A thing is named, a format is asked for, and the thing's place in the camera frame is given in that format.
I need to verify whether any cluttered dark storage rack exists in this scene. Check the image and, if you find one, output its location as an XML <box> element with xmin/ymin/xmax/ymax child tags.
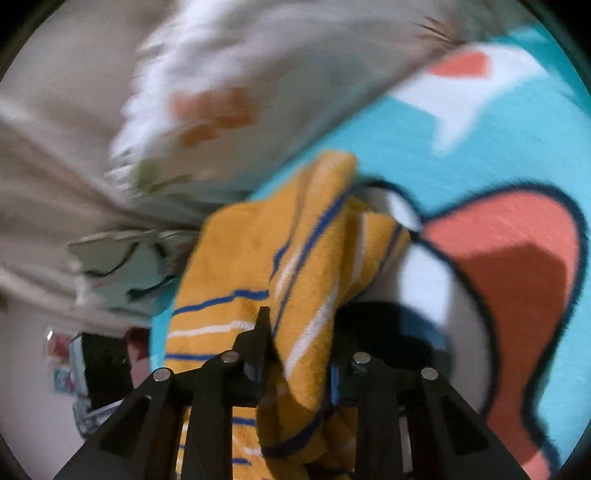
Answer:
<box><xmin>44</xmin><ymin>325</ymin><xmax>153</xmax><ymax>439</ymax></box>

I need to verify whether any teal star printed blanket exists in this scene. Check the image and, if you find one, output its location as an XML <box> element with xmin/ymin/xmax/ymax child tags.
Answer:
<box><xmin>148</xmin><ymin>21</ymin><xmax>591</xmax><ymax>480</ymax></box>

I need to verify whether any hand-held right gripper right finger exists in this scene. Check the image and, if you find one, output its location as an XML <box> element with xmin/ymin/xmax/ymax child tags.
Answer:
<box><xmin>330</xmin><ymin>352</ymin><xmax>532</xmax><ymax>480</ymax></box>

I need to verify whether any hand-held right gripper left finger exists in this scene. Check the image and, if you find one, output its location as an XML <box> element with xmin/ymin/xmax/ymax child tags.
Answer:
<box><xmin>53</xmin><ymin>306</ymin><xmax>278</xmax><ymax>480</ymax></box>

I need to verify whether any beige curtain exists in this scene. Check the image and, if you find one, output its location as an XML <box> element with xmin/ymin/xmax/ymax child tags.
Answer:
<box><xmin>0</xmin><ymin>0</ymin><xmax>204</xmax><ymax>328</ymax></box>

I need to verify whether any yellow striped small shirt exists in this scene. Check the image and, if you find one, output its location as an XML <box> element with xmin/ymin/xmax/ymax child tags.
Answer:
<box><xmin>164</xmin><ymin>150</ymin><xmax>411</xmax><ymax>480</ymax></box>

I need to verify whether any floral leaf print pillow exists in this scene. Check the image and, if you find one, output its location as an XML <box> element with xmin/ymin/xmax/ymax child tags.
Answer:
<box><xmin>65</xmin><ymin>0</ymin><xmax>467</xmax><ymax>319</ymax></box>

